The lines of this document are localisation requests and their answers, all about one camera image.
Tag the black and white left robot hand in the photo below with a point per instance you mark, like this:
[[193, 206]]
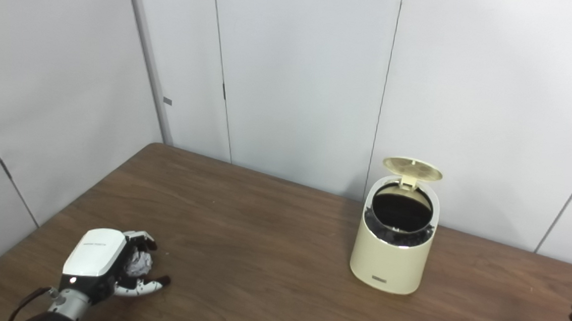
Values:
[[94, 253]]

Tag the white paper ball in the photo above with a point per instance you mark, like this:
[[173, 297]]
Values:
[[139, 264]]

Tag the cream-colored bin body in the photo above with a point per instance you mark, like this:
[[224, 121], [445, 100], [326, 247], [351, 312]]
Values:
[[389, 266]]

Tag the round cream-colored bin lid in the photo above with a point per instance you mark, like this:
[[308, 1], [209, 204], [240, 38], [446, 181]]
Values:
[[412, 167]]

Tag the black bin liner bag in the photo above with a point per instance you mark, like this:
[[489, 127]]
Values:
[[402, 210]]

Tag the black wall seam clip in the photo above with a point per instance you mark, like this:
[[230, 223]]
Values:
[[224, 91]]

